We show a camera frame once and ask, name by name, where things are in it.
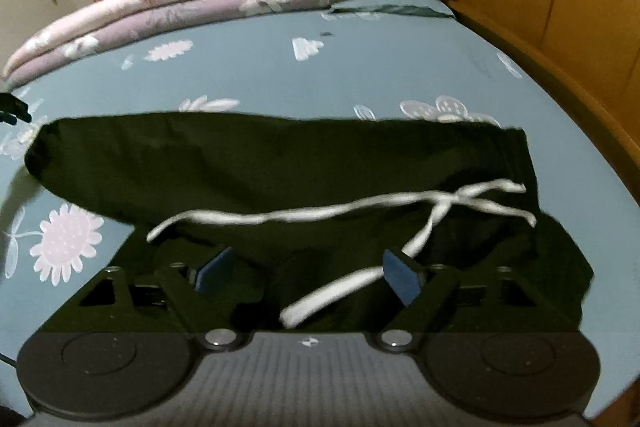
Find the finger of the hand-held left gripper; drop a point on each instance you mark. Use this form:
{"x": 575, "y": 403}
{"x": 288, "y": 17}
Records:
{"x": 12, "y": 107}

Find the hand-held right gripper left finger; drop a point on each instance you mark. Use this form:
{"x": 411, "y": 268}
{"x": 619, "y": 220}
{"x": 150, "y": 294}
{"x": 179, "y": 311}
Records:
{"x": 217, "y": 269}

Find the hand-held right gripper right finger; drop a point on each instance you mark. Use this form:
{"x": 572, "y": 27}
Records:
{"x": 402, "y": 277}

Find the flat teal pillow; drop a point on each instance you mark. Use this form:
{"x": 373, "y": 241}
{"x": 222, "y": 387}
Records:
{"x": 400, "y": 9}

